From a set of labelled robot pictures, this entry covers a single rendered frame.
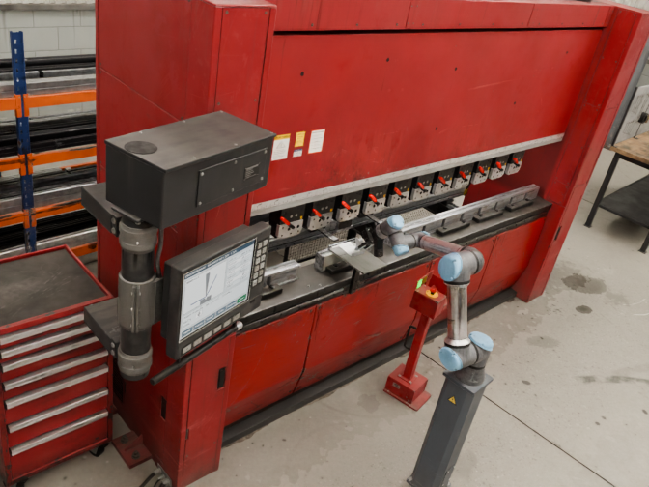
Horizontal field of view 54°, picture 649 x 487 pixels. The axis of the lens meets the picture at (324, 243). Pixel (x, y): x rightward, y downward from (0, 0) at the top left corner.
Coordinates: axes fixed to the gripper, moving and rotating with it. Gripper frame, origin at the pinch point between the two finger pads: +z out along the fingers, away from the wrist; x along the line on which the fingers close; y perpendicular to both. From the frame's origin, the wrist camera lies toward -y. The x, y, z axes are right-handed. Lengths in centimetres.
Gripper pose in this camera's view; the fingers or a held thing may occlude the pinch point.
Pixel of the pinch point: (361, 248)
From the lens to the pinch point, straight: 337.2
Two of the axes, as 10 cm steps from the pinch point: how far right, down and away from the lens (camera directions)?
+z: -4.8, 3.4, 8.1
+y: -3.2, -9.3, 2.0
